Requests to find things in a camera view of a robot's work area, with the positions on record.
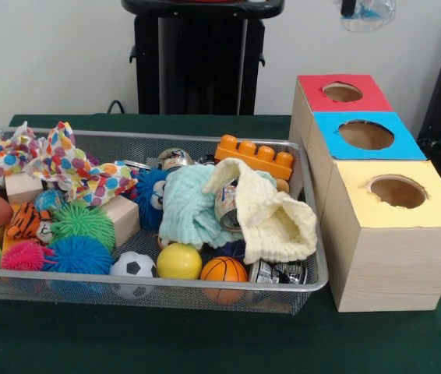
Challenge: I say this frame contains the yellow ball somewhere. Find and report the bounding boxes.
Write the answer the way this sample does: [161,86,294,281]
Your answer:
[157,242,204,281]

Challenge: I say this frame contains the mint green cloth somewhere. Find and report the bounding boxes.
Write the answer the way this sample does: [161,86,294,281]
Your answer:
[158,164,242,250]

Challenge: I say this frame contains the polka dot cloth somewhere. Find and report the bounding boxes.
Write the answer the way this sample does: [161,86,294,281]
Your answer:
[0,121,138,207]

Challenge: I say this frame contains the clear mesh bin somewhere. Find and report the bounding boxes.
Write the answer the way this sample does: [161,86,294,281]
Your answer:
[0,126,330,315]

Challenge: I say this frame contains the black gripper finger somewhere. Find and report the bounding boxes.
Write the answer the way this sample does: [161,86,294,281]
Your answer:
[340,0,359,19]

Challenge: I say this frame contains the cream yellow cloth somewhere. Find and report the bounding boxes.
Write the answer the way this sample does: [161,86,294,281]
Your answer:
[203,157,320,265]

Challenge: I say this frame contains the green spiky ball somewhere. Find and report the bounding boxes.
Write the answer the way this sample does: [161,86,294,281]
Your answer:
[51,201,117,250]

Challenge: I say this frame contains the small orange basketball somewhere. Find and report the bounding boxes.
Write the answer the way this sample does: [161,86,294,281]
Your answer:
[200,256,249,304]

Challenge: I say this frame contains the blue spiky ball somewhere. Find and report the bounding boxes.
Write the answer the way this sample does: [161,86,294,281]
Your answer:
[44,236,115,275]

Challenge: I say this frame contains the clear plastic packet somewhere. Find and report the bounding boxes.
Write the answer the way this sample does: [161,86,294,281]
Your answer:
[333,0,397,34]

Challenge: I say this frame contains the wooden box with three holes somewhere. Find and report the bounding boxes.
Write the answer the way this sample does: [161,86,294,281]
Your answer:
[291,73,441,313]

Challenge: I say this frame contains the silver can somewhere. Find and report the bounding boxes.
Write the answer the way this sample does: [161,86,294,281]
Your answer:
[215,178,245,233]

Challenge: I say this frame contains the pink spiky ball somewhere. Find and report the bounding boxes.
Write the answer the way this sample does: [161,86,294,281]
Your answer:
[1,239,54,272]

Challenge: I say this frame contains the small soccer ball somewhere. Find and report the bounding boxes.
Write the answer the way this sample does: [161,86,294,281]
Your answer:
[112,250,160,301]

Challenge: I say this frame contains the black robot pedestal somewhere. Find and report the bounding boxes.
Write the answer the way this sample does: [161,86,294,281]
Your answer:
[121,0,285,117]

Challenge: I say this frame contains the orange rubber toy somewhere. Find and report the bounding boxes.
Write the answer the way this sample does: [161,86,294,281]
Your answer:
[215,134,296,182]

